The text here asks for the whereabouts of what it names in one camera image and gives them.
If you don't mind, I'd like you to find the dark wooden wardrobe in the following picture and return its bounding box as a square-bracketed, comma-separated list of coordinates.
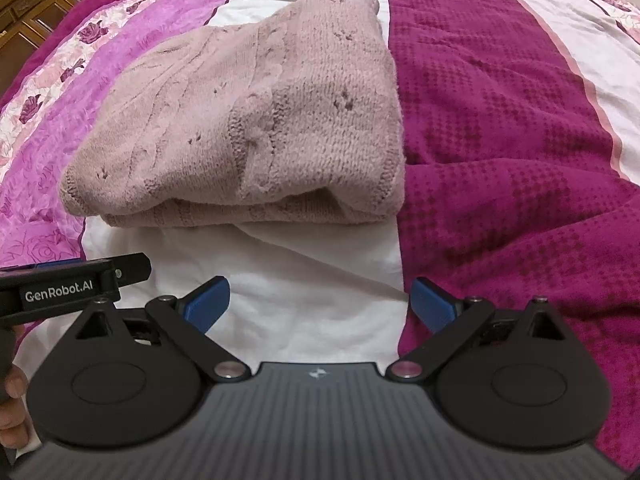
[0, 0, 116, 88]

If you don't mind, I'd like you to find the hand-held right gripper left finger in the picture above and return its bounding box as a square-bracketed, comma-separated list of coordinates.
[62, 276, 251, 382]

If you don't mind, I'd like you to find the person's left hand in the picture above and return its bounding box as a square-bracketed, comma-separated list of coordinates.
[0, 366, 44, 449]

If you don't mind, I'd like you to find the pink knit cardigan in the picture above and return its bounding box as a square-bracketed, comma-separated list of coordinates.
[60, 0, 407, 229]

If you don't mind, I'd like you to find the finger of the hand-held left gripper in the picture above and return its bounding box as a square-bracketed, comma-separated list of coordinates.
[10, 260, 71, 272]

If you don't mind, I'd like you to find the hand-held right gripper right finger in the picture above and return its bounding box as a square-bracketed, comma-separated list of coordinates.
[389, 276, 576, 381]

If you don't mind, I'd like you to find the striped floral bedspread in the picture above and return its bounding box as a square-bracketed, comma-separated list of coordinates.
[0, 0, 640, 461]

